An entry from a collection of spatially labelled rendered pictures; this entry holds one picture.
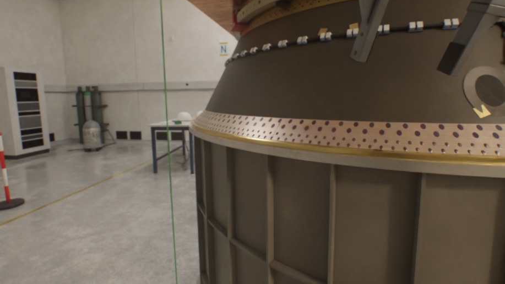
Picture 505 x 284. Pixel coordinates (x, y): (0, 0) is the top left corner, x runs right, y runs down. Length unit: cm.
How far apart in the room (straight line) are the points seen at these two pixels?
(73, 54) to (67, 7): 135
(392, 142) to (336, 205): 22
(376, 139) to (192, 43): 665
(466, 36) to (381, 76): 36
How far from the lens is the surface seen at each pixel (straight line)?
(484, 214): 77
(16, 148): 752
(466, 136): 72
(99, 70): 863
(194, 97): 699
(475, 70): 82
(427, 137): 69
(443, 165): 65
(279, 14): 109
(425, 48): 82
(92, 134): 725
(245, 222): 95
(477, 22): 43
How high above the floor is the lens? 130
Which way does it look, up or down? 7 degrees down
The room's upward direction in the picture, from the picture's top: 1 degrees counter-clockwise
